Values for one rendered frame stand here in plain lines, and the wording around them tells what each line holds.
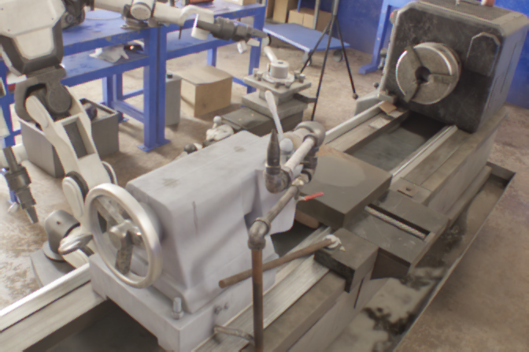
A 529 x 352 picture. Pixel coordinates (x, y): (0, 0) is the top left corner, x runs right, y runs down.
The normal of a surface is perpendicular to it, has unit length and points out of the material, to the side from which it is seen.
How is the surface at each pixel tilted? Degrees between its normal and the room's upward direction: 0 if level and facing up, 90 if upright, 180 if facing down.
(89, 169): 48
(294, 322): 0
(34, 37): 67
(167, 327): 90
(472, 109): 90
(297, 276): 0
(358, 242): 0
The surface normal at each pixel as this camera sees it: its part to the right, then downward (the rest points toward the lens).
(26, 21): 0.56, 0.10
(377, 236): 0.11, -0.86
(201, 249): 0.77, 0.07
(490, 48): -0.61, 0.33
